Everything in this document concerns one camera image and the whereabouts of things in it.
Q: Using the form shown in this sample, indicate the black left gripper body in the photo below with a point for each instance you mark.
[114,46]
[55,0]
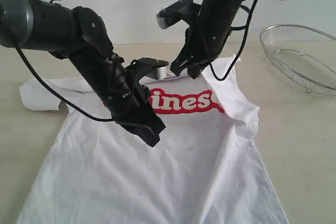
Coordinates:
[125,98]

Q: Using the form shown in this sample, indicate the metal wire mesh basket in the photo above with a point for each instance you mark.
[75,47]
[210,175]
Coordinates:
[303,54]

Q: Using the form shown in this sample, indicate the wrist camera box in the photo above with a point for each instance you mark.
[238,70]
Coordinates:
[148,67]
[185,10]

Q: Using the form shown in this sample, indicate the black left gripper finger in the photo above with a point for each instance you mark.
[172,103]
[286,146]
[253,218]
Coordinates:
[146,135]

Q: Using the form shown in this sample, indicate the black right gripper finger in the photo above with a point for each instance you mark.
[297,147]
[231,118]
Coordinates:
[194,70]

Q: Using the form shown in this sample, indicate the white t-shirt red print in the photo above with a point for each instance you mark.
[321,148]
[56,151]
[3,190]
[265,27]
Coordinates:
[205,168]

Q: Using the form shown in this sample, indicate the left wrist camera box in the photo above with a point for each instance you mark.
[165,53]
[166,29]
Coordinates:
[148,67]

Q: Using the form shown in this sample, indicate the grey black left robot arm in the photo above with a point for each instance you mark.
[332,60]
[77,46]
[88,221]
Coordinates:
[80,36]

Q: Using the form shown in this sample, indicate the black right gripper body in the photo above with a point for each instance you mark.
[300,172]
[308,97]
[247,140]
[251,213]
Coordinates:
[199,47]

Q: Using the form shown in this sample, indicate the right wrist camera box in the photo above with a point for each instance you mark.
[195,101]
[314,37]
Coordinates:
[185,10]

